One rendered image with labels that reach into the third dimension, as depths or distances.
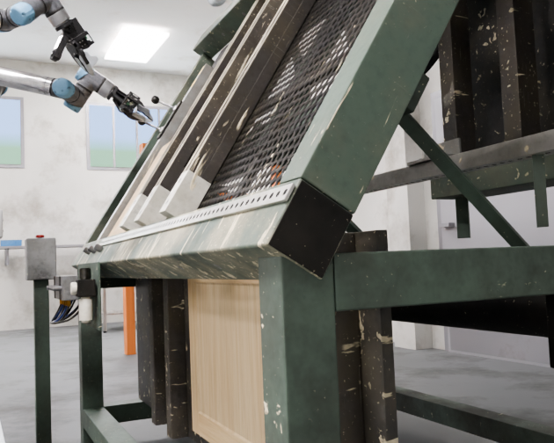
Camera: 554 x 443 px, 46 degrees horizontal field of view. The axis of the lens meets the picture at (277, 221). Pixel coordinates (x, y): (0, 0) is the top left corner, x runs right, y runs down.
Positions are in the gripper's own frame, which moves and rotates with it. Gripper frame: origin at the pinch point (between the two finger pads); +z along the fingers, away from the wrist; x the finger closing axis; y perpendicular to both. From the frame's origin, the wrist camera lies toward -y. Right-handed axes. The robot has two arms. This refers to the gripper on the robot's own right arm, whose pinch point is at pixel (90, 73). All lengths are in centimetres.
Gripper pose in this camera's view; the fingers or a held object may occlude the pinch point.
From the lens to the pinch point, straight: 264.9
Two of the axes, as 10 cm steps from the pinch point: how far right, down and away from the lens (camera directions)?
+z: 4.7, 7.8, 4.1
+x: -6.2, -0.5, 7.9
